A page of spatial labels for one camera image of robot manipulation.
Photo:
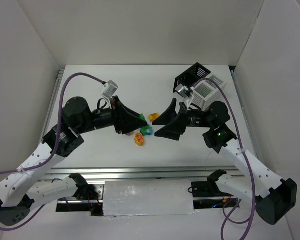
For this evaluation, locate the yellow curved lego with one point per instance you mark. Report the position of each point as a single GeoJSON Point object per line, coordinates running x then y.
{"type": "Point", "coordinates": [152, 117]}

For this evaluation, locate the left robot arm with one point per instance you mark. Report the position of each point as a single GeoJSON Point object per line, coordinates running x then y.
{"type": "Point", "coordinates": [18, 193]}

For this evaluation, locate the teal frog flower lego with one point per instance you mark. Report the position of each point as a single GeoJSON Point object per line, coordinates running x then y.
{"type": "Point", "coordinates": [146, 131]}

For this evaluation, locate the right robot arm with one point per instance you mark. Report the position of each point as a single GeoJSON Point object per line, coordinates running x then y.
{"type": "Point", "coordinates": [272, 196]}

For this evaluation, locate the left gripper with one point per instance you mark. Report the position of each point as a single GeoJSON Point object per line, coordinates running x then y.
{"type": "Point", "coordinates": [117, 115]}

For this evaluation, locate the white foil cover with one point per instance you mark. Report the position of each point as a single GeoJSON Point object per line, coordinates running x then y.
{"type": "Point", "coordinates": [147, 198]}

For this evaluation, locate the green lego brick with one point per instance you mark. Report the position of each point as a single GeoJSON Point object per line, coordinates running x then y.
{"type": "Point", "coordinates": [142, 117]}

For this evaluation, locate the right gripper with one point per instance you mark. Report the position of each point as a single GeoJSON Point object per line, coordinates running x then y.
{"type": "Point", "coordinates": [182, 120]}

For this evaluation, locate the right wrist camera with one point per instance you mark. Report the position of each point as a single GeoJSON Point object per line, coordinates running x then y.
{"type": "Point", "coordinates": [183, 91]}

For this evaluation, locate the white slatted container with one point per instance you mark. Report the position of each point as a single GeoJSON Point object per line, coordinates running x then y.
{"type": "Point", "coordinates": [205, 92]}

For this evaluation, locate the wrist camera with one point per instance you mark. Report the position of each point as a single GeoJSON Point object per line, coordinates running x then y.
{"type": "Point", "coordinates": [183, 91]}
{"type": "Point", "coordinates": [109, 89]}

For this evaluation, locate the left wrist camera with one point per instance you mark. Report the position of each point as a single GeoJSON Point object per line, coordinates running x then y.
{"type": "Point", "coordinates": [109, 89]}

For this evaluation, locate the aluminium rail frame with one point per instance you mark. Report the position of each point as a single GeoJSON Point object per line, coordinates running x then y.
{"type": "Point", "coordinates": [105, 154]}

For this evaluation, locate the yellow butterfly lego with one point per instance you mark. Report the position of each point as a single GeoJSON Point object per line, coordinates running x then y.
{"type": "Point", "coordinates": [139, 139]}

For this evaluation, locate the black slatted container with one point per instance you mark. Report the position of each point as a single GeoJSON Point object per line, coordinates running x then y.
{"type": "Point", "coordinates": [189, 77]}

